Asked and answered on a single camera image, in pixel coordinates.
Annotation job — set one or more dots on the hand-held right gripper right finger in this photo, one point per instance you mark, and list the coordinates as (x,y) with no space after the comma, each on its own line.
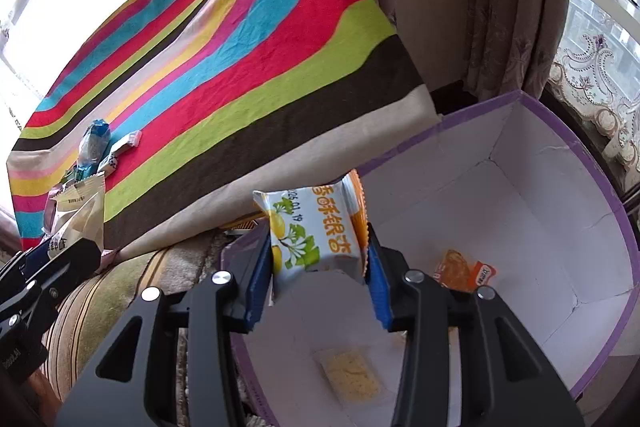
(380,292)

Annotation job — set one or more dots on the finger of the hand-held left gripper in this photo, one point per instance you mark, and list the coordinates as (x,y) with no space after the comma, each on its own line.
(30,307)
(70,257)

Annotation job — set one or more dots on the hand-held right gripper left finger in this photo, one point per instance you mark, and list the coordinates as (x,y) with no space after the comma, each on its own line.
(257,279)

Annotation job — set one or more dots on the beige snack packet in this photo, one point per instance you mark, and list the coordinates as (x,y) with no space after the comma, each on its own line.
(87,224)

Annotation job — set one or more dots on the pink snack packet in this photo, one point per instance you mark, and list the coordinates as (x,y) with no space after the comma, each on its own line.
(48,214)

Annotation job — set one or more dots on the white yellow-fruit print snack packet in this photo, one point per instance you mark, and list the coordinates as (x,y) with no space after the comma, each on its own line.
(310,227)

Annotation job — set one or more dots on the purple cardboard box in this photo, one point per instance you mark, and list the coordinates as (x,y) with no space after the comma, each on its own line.
(540,217)

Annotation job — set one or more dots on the orange snack packet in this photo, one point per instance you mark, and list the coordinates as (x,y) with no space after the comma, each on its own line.
(457,272)

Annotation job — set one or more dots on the clear yellow cracker packet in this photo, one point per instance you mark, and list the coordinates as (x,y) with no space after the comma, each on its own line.
(350,374)

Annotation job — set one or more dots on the blue clear snack packet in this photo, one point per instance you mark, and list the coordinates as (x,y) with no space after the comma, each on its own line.
(93,147)

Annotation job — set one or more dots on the white wrapped snack bar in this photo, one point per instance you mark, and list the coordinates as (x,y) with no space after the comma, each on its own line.
(126,143)

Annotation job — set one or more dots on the striped colourful cloth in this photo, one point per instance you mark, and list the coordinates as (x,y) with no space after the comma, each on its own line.
(250,57)

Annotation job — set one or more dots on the embroidered lace curtain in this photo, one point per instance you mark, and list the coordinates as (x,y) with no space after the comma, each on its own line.
(595,72)

